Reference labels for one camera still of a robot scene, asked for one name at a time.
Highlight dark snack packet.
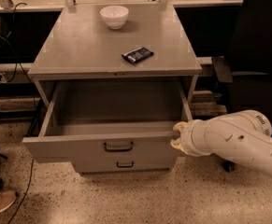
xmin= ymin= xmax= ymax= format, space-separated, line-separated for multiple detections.
xmin=122 ymin=47 xmax=154 ymax=64

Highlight grey top drawer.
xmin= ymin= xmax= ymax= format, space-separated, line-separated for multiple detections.
xmin=23 ymin=77 xmax=185 ymax=165

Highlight wall power outlet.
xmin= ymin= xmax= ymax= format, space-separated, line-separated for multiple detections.
xmin=0 ymin=72 xmax=7 ymax=83

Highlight white ceramic bowl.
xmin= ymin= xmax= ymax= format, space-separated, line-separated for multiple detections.
xmin=100 ymin=6 xmax=129 ymax=29

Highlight grey bottom drawer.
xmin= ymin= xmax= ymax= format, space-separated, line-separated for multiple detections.
xmin=73 ymin=158 xmax=176 ymax=174

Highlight grey drawer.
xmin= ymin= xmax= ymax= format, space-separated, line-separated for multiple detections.
xmin=23 ymin=77 xmax=185 ymax=165
xmin=73 ymin=158 xmax=176 ymax=174

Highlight grey drawer cabinet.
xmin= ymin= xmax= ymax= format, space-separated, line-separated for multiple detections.
xmin=27 ymin=2 xmax=203 ymax=175

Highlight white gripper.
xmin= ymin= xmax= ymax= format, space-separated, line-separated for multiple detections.
xmin=170 ymin=119 xmax=210 ymax=157

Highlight black office chair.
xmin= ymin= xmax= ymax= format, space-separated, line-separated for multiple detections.
xmin=192 ymin=0 xmax=272 ymax=173

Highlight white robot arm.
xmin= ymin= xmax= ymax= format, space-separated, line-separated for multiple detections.
xmin=171 ymin=110 xmax=272 ymax=177

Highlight black cable on floor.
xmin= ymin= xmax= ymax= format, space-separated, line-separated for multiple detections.
xmin=7 ymin=157 xmax=36 ymax=224

